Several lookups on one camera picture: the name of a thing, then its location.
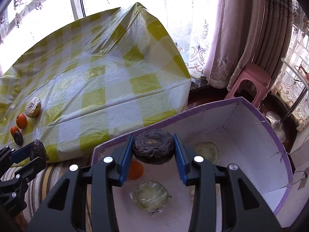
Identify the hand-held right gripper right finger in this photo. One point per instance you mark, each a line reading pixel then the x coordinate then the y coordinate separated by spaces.
pixel 180 160

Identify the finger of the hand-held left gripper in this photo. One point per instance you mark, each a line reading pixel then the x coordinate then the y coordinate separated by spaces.
pixel 20 151
pixel 33 166

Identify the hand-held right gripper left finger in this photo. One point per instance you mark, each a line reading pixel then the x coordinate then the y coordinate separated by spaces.
pixel 126 160

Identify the dark wrinkled round fruit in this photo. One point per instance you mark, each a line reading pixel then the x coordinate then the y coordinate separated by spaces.
pixel 18 138
pixel 39 150

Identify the dark brown round cake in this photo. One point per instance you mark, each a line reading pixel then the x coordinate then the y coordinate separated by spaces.
pixel 153 147

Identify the white cardboard box purple rim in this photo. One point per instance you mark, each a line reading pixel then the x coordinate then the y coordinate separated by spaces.
pixel 243 135

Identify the orange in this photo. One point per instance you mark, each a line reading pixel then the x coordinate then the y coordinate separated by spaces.
pixel 14 130
pixel 21 120
pixel 135 171

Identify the striped rug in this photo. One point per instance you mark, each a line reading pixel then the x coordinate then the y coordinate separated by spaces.
pixel 52 174

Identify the pale round cake in box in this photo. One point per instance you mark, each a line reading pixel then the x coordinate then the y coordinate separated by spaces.
pixel 207 151

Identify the wrapped green cake in box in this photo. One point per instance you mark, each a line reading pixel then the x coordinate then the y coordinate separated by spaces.
pixel 151 197

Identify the wrapped pastry on table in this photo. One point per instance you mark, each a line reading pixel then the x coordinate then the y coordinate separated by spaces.
pixel 33 107

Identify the yellow white checked tablecloth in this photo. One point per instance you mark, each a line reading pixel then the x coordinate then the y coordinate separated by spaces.
pixel 101 77

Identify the metal floor stand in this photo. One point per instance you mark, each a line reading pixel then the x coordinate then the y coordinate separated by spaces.
pixel 275 125

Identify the pink plastic stool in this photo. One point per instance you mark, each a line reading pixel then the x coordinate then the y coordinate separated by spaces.
pixel 256 73

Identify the sheer embroidered curtain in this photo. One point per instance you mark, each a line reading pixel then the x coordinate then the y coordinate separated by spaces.
pixel 298 53
pixel 190 29

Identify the beige heavy curtain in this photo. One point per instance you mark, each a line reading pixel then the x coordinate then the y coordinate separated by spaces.
pixel 243 29

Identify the sheer floral curtain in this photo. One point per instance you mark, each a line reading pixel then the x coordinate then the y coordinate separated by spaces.
pixel 26 2

